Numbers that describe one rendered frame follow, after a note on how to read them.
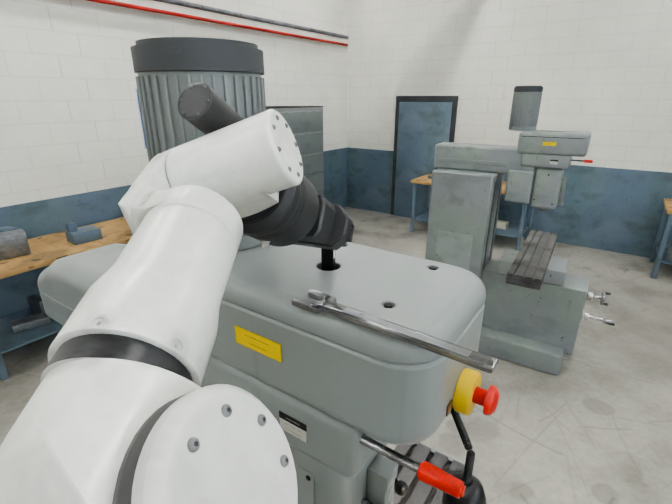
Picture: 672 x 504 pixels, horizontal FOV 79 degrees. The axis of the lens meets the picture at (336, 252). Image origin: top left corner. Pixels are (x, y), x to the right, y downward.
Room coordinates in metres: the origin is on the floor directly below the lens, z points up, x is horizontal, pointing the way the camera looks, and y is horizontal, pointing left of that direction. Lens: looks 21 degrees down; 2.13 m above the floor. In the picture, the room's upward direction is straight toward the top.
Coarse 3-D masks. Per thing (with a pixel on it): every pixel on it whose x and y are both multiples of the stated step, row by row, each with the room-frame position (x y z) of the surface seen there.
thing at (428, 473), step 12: (372, 444) 0.41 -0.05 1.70; (396, 456) 0.40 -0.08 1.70; (408, 468) 0.38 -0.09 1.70; (420, 468) 0.38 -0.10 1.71; (432, 468) 0.37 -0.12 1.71; (420, 480) 0.37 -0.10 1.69; (432, 480) 0.36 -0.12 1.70; (444, 480) 0.36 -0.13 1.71; (456, 480) 0.36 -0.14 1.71; (456, 492) 0.35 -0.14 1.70
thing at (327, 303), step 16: (304, 304) 0.44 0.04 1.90; (320, 304) 0.44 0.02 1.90; (336, 304) 0.44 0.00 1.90; (352, 320) 0.41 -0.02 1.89; (368, 320) 0.40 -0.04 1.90; (384, 320) 0.40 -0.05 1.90; (400, 336) 0.37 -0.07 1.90; (416, 336) 0.37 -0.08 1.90; (432, 336) 0.37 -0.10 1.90; (448, 352) 0.34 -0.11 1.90; (464, 352) 0.34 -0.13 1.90; (480, 368) 0.32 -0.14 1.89
